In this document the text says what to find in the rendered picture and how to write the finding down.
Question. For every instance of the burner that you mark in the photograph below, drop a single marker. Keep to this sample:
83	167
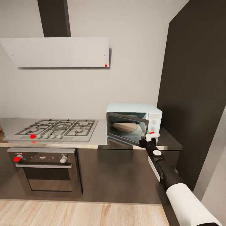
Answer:
73	130

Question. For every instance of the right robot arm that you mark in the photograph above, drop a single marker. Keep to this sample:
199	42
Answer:
188	209

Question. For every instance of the range hood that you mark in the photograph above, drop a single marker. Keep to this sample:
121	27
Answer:
57	48

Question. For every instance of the fridge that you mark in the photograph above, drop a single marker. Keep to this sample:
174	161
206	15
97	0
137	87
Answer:
192	98

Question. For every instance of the microwave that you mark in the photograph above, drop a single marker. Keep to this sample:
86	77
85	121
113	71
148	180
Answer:
131	122

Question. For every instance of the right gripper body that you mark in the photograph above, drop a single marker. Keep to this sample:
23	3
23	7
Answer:
144	144

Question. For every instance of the oven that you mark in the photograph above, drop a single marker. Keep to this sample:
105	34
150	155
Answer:
48	172

